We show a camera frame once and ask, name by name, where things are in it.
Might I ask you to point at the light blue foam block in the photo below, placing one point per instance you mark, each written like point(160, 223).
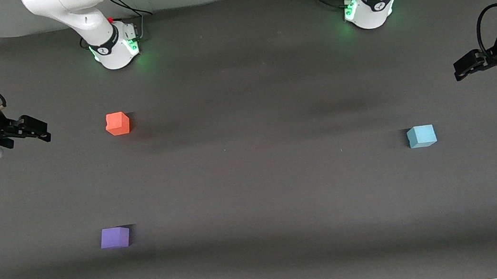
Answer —
point(421, 136)

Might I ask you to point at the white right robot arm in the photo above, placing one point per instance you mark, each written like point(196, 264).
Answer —
point(110, 52)

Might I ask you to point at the orange foam block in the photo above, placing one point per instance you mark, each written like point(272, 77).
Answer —
point(117, 123)

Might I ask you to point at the purple foam block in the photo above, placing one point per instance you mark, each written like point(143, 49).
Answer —
point(114, 238)

